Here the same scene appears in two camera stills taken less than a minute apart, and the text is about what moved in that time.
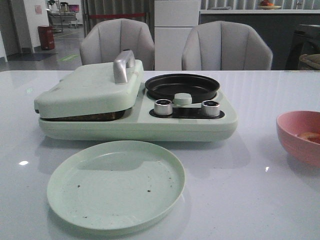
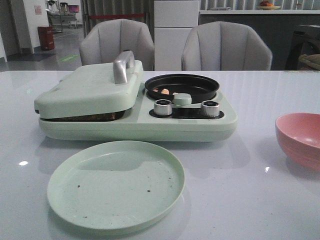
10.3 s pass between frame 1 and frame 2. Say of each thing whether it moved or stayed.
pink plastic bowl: stayed
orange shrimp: moved
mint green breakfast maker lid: stayed
